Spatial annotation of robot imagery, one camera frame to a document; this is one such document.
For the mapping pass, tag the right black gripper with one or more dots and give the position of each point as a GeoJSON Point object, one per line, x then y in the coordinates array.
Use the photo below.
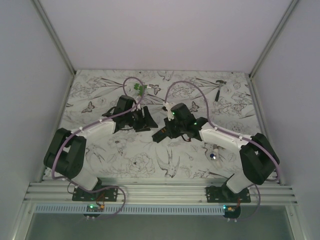
{"type": "Point", "coordinates": [168, 125]}

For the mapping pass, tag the left controller board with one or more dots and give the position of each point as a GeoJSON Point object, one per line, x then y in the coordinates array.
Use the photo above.
{"type": "Point", "coordinates": [93, 211]}

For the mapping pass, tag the right controller board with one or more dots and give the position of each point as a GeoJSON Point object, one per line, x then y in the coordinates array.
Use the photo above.
{"type": "Point", "coordinates": [231, 211]}

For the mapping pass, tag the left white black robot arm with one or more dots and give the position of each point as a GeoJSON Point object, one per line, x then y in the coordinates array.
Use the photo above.
{"type": "Point", "coordinates": [67, 150]}

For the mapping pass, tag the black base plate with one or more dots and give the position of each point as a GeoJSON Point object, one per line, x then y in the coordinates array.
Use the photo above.
{"type": "Point", "coordinates": [108, 195]}
{"type": "Point", "coordinates": [223, 194]}

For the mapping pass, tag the white blue capped part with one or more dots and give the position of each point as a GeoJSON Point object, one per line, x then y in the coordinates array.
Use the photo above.
{"type": "Point", "coordinates": [214, 155]}

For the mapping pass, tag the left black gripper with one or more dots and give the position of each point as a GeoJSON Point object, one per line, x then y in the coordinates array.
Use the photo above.
{"type": "Point", "coordinates": [144, 126]}

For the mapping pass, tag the aluminium rail frame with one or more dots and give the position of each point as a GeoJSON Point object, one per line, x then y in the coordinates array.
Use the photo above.
{"type": "Point", "coordinates": [161, 191]}

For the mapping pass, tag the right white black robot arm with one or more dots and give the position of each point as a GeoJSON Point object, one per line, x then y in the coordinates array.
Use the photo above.
{"type": "Point", "coordinates": [257, 156]}

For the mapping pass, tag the black fuse box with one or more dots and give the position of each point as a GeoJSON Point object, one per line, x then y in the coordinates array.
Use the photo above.
{"type": "Point", "coordinates": [160, 135]}

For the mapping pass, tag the small black hammer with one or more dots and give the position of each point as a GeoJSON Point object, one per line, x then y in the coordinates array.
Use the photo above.
{"type": "Point", "coordinates": [221, 83]}

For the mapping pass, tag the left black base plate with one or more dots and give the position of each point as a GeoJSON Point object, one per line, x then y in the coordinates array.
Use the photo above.
{"type": "Point", "coordinates": [108, 195]}

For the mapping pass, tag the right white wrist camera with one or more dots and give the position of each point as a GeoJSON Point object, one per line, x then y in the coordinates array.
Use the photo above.
{"type": "Point", "coordinates": [167, 106]}

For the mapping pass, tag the slotted grey cable duct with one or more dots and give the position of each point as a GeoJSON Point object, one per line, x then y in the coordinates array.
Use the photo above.
{"type": "Point", "coordinates": [133, 209]}

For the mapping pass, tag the floral patterned table mat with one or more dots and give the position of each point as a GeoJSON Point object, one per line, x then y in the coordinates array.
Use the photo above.
{"type": "Point", "coordinates": [129, 154]}

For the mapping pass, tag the controller board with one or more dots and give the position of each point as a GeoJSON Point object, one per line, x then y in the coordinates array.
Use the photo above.
{"type": "Point", "coordinates": [231, 211]}
{"type": "Point", "coordinates": [93, 211]}

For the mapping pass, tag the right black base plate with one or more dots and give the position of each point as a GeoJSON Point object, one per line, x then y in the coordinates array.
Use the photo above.
{"type": "Point", "coordinates": [223, 194]}

